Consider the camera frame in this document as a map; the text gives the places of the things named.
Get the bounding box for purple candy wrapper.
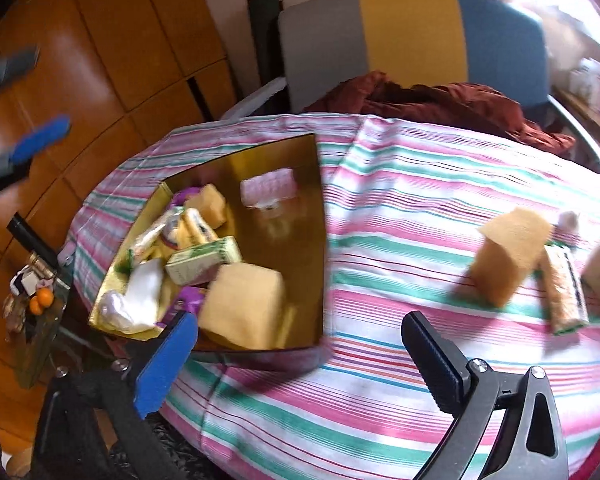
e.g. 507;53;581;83
161;286;206;326

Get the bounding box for yellow sponge block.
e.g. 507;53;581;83
198;262;285;350

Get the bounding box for green white small box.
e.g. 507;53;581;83
166;236;242;286

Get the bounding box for oat bar packet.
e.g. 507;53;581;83
128;206;184;268
175;208;218;250

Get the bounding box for small yellow sponge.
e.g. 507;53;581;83
185;184;226;230

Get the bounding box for glass side table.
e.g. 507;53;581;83
2;211;77;391

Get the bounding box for orange fruits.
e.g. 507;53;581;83
29;287;55;316

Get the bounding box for gold tin box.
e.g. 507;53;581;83
88;134;330;370

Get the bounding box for striped pink green bedsheet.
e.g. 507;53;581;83
69;114;600;479

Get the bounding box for rust brown cloth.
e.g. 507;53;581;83
303;70;576;156

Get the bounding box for wooden side table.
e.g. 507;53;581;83
552;87;600;144

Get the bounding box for grey yellow blue chair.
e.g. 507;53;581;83
224;0;600;172

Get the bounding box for white boxes on table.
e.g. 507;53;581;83
567;58;600;113

